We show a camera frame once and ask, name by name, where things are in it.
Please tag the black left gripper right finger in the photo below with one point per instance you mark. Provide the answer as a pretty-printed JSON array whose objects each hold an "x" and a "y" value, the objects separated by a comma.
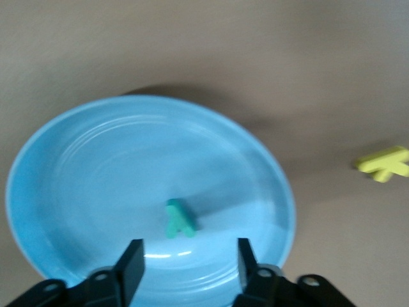
[{"x": 247, "y": 275}]

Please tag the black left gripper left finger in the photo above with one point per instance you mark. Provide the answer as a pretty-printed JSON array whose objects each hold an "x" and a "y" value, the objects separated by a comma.
[{"x": 131, "y": 275}]

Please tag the teal foam letter A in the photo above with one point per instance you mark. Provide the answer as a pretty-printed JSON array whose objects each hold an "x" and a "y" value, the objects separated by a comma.
[{"x": 177, "y": 217}]

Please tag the yellow foam letter K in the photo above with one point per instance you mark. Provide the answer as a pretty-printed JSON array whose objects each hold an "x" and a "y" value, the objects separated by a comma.
[{"x": 383, "y": 163}]

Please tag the blue plate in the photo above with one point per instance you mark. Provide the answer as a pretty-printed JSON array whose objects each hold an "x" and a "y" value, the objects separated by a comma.
[{"x": 112, "y": 179}]

